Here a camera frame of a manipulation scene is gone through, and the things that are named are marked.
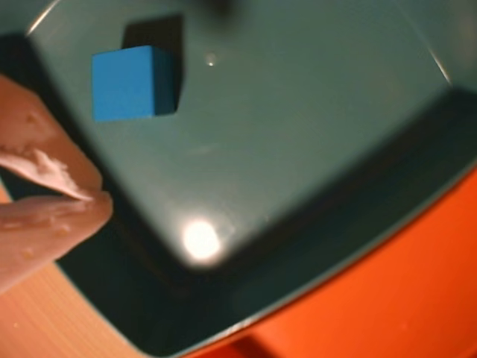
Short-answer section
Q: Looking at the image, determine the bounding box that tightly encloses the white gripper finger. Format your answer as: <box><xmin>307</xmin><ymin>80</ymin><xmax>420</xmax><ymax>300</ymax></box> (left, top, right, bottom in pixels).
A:
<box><xmin>0</xmin><ymin>192</ymin><xmax>113</xmax><ymax>296</ymax></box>
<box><xmin>0</xmin><ymin>73</ymin><xmax>104</xmax><ymax>201</ymax></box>

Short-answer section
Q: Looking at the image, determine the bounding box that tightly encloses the blue cube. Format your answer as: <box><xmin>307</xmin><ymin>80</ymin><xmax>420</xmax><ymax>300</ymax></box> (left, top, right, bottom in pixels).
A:
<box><xmin>92</xmin><ymin>45</ymin><xmax>180</xmax><ymax>122</ymax></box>

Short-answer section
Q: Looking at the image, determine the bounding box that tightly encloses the orange plastic box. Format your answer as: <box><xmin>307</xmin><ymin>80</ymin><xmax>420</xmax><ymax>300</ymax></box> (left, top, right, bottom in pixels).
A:
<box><xmin>193</xmin><ymin>167</ymin><xmax>477</xmax><ymax>358</ymax></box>

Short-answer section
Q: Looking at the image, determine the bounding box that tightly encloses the teal plastic box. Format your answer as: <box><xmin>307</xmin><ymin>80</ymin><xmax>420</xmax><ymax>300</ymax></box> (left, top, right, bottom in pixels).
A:
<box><xmin>0</xmin><ymin>0</ymin><xmax>477</xmax><ymax>358</ymax></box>

